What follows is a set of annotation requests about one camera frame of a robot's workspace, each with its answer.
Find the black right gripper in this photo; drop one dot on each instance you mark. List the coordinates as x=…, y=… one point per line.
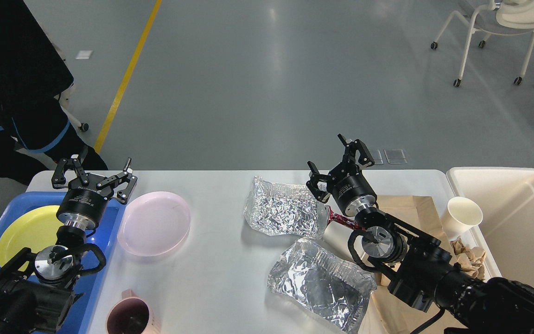
x=352, y=193

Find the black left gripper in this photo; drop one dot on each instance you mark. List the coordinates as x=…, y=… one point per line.
x=84, y=204

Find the pink plate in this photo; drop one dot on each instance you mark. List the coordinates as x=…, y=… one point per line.
x=154, y=224

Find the pink ribbed mug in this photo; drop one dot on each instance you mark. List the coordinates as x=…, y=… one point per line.
x=132, y=315

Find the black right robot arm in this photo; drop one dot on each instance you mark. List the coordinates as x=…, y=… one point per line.
x=419, y=270

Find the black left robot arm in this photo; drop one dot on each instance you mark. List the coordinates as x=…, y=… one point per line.
x=37, y=289

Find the yellow plate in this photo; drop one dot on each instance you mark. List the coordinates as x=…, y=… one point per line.
x=36, y=230

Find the crumpled foil tray upper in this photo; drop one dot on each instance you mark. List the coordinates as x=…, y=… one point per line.
x=281, y=209

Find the crumpled foil tray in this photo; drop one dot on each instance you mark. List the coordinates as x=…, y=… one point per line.
x=281, y=209
x=332, y=288

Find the crumpled foil tray lower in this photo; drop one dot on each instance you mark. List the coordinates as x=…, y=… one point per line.
x=332, y=288

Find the person in black clothes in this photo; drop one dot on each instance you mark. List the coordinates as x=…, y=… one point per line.
x=32, y=75

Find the white paper cup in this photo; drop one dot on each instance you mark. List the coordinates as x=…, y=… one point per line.
x=461, y=215

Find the brown paper bag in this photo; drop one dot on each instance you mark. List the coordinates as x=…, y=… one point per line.
x=386, y=314

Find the crumpled brown paper ball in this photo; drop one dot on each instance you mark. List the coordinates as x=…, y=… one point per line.
x=470, y=260

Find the white plastic bin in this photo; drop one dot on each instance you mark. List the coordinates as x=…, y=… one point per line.
x=506, y=198

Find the white chair on casters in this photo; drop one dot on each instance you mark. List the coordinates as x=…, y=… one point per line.
x=493, y=17

